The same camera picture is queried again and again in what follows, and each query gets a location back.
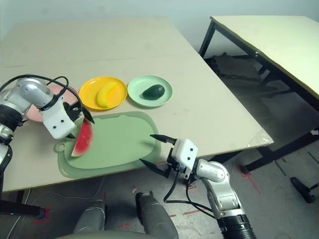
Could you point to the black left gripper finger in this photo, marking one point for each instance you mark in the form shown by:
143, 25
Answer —
71, 136
87, 115

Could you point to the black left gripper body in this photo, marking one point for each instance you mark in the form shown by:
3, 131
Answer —
74, 112

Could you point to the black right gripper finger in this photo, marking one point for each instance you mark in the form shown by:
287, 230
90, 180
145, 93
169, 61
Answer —
154, 168
163, 139

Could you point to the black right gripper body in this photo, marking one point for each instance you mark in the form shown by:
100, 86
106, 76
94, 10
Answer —
172, 164

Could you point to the toy watermelon slice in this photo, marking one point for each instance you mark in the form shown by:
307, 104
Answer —
83, 142

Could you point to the yellow toy banana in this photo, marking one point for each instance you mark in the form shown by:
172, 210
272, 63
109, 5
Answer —
104, 95

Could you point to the dark green toy avocado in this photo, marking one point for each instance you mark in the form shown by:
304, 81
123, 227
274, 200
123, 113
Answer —
153, 92

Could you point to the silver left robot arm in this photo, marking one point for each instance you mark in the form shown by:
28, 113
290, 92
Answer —
27, 94

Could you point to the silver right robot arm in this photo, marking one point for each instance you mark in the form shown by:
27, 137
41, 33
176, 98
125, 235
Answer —
216, 174

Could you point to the yellow plastic plate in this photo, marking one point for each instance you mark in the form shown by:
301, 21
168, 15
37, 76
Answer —
87, 97

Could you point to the small white floor scrap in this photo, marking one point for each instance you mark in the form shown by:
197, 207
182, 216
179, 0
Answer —
134, 191

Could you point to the pink plastic plate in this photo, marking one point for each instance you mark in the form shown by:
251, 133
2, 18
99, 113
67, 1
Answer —
33, 114

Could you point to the green silicone cutting board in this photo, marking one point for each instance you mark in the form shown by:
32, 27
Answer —
117, 149

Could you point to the grey right robot leg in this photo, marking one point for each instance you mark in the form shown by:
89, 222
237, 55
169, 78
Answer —
157, 216

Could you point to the grey robot leg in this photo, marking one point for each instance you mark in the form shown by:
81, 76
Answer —
157, 216
91, 216

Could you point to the red floor tape strip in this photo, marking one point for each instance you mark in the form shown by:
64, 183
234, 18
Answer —
192, 212

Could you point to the mint green plastic plate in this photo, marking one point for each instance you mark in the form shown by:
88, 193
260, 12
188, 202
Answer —
137, 89

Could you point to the grey left robot leg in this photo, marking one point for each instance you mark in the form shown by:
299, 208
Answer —
91, 216

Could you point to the red floor tape corner mark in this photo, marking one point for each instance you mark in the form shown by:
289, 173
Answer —
253, 183
47, 215

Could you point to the grey robot torso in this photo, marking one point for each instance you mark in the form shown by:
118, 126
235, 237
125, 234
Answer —
99, 235

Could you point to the clear plastic film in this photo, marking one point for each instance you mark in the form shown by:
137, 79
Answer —
260, 140

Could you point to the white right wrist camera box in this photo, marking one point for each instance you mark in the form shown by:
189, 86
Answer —
185, 152

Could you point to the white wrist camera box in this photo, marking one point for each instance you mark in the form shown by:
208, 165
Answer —
58, 122
185, 152

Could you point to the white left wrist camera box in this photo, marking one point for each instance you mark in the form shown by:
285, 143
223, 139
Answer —
58, 122

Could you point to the beige side table black frame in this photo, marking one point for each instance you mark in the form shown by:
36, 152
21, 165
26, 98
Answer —
274, 37

